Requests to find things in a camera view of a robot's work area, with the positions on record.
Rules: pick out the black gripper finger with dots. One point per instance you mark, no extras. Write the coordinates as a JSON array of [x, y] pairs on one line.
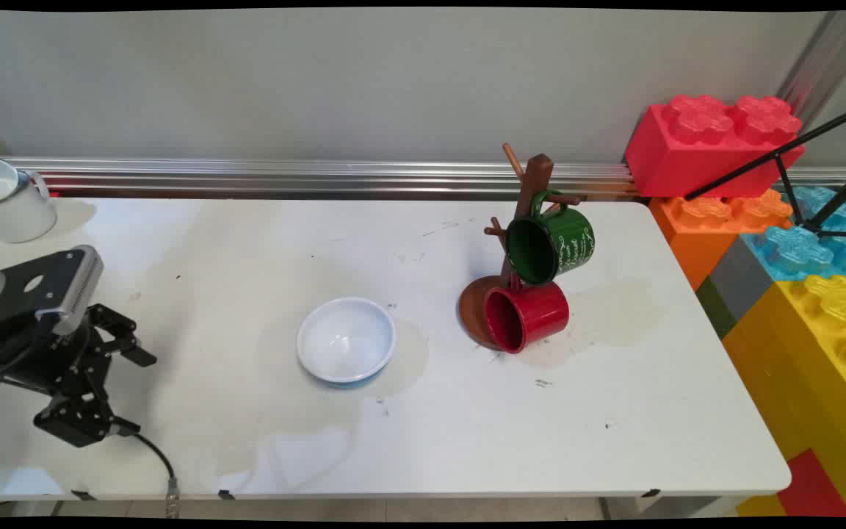
[[78, 422], [120, 332]]

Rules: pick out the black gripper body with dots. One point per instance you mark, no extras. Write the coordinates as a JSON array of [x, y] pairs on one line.
[[41, 360]]

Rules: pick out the green enamel mug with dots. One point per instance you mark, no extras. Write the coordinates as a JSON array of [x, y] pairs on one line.
[[566, 246]]

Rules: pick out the white enamel mug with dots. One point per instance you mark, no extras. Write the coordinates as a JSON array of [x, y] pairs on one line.
[[15, 209]]

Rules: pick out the white bowl with blue rim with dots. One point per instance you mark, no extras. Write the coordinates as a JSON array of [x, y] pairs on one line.
[[346, 339]]

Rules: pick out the red enamel mug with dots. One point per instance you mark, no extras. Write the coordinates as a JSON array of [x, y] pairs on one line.
[[540, 312]]

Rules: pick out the brown wooden mug tree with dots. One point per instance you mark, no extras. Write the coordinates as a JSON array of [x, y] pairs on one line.
[[533, 184]]

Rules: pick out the large red toy block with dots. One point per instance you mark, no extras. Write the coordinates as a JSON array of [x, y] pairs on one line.
[[669, 158]]

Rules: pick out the large orange toy block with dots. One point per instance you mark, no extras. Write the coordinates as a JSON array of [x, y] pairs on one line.
[[695, 235]]

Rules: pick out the large dark green toy block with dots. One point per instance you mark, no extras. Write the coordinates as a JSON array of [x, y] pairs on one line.
[[717, 308]]

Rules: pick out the large grey toy block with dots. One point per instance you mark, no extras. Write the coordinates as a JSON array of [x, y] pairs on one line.
[[740, 279]]

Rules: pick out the large blue toy block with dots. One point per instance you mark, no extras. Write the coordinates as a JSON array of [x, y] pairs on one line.
[[797, 250]]

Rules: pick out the black tripod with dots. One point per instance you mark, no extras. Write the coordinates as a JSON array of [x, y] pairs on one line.
[[786, 176]]

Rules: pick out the large yellow toy block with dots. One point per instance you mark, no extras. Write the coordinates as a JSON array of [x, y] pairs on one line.
[[805, 353]]

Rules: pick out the flat red toy block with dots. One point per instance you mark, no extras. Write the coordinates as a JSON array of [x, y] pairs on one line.
[[812, 488]]

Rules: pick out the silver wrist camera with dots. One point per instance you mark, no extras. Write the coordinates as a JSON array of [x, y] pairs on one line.
[[79, 286]]

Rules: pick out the black camera mounting bracket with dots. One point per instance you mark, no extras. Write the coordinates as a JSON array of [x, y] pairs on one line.
[[26, 286]]

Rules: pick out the horizontal aluminium rail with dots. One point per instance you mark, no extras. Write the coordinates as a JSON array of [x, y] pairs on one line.
[[283, 176]]

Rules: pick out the slanted aluminium post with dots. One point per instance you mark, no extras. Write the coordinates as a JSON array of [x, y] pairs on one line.
[[823, 59]]

